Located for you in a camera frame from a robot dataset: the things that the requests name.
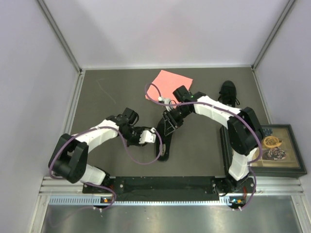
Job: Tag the dark framed compartment box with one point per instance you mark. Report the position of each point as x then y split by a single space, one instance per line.
280 154

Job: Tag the grey slotted cable duct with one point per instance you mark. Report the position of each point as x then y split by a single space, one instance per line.
103 201

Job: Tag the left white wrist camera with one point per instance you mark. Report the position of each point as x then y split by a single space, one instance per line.
148 136

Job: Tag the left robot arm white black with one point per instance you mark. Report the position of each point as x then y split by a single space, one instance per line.
69 159

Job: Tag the black sneaker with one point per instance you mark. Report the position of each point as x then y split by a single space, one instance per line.
228 94
166 143

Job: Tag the pink folded cloth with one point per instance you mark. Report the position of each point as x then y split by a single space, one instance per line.
168 82

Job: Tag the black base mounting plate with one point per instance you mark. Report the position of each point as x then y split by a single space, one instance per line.
187 188

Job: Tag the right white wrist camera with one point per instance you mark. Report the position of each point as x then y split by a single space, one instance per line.
164 100

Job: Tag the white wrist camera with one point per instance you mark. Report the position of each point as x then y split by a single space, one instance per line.
164 100
148 136

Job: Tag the aluminium frame rail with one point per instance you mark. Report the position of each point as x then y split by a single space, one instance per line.
264 185

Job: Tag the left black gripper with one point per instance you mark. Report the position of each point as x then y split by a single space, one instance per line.
136 142

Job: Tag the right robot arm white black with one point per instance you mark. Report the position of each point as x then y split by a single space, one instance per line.
244 130

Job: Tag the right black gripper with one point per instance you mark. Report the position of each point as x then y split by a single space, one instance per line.
169 118

